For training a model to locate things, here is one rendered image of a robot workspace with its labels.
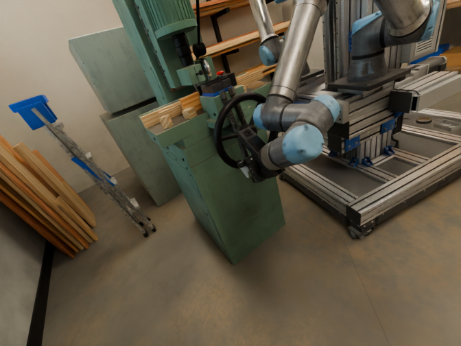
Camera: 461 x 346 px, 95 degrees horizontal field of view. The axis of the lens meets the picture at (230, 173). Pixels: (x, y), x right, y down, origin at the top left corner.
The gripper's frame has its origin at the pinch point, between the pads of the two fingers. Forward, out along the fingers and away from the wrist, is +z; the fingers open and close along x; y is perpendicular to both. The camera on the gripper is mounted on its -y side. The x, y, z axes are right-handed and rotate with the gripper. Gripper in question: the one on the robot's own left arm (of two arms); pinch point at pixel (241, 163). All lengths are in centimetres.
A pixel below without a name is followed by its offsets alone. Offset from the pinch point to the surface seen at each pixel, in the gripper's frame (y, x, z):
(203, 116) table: -24.2, 1.7, 13.3
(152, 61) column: -63, 0, 31
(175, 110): -34.8, -4.2, 25.0
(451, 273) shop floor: 90, 59, -7
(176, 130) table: -23.7, -10.9, 13.5
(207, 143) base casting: -14.4, -0.7, 18.9
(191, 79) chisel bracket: -41.6, 6.9, 16.5
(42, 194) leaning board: -51, -97, 124
